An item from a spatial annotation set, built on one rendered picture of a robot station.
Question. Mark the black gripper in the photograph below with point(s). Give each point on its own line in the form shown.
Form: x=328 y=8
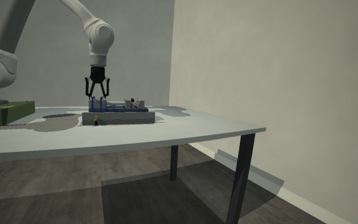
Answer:
x=97 y=76

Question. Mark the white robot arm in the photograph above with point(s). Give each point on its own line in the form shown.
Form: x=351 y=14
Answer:
x=100 y=35

